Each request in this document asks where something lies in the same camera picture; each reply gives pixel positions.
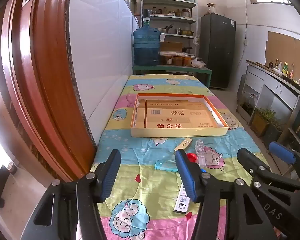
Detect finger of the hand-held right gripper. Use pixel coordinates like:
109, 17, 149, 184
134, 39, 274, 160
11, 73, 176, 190
237, 148, 300, 193
268, 141, 300, 182

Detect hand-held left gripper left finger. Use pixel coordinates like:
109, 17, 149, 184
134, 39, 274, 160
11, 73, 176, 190
21, 149, 122, 240

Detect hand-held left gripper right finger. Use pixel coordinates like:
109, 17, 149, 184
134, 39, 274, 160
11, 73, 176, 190
175, 149, 278, 240

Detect teal lighter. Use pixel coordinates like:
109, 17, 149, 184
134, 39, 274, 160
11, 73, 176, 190
154, 161, 179, 173

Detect white cartoon cat lighter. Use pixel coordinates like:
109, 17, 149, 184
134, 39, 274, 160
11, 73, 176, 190
173, 181, 190, 214

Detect gold lipstick case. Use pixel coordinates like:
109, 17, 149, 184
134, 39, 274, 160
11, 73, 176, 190
174, 139, 192, 155

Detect shallow orange-rimmed cardboard box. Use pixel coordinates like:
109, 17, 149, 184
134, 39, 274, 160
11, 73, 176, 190
130, 93, 229, 138

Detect dark planter box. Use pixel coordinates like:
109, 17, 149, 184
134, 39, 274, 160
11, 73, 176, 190
264, 120, 284, 148

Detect printed cartoon sheep blanket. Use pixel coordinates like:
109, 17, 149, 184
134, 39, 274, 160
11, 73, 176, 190
90, 74, 270, 240

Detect potted grass plant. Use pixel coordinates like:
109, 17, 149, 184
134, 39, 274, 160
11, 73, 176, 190
251, 107, 275, 138

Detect glass jug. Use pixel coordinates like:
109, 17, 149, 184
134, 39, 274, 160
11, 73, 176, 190
242, 94, 255, 115

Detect grey kitchen counter cabinet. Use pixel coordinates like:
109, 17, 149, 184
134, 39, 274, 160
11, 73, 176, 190
236, 60, 300, 153

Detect grey gas cylinder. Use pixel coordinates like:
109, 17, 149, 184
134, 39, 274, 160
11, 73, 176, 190
237, 74, 247, 103

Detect plastic bag of food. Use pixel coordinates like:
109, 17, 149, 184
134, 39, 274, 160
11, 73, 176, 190
191, 58, 206, 68

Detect green low table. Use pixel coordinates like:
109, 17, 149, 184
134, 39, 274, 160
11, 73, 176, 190
132, 64, 212, 88

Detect dark grey refrigerator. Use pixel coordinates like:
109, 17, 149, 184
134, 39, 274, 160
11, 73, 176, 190
199, 12, 237, 90

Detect brown cardboard box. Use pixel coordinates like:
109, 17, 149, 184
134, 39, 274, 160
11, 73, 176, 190
160, 41, 183, 53

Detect blue water jug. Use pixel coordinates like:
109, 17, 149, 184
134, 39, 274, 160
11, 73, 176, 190
132, 20, 162, 66

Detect metal cooking pot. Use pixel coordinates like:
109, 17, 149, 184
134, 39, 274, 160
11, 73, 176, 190
157, 24, 174, 33

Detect white metal shelf rack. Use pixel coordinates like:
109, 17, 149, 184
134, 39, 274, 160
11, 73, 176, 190
141, 0, 198, 58

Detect water jug pump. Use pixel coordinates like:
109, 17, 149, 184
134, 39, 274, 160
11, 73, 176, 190
142, 9, 151, 27

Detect cardboard sheets on wall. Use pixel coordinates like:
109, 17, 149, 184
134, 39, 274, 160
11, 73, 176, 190
266, 31, 300, 83

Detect brown wooden door frame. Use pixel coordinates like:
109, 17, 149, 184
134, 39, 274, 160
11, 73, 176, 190
0, 0, 98, 183

